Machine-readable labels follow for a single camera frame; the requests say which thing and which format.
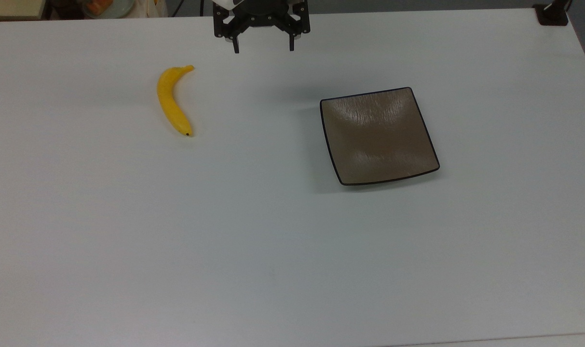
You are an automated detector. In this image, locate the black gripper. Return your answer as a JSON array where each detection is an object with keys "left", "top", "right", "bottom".
[{"left": 213, "top": 0, "right": 311, "bottom": 54}]

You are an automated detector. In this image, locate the yellow banana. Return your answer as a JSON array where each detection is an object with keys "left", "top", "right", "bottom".
[{"left": 157, "top": 65, "right": 196, "bottom": 137}]

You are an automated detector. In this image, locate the brown square ceramic plate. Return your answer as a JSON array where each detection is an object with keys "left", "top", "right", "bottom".
[{"left": 319, "top": 87, "right": 441, "bottom": 187}]

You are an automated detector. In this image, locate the white plastic bag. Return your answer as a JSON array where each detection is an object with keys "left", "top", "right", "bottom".
[{"left": 132, "top": 0, "right": 169, "bottom": 18}]

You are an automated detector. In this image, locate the bowl with orange contents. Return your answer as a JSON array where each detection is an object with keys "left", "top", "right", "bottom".
[{"left": 82, "top": 0, "right": 135, "bottom": 19}]

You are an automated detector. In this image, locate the light wooden box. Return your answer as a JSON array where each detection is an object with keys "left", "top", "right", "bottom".
[{"left": 0, "top": 0, "right": 48, "bottom": 21}]

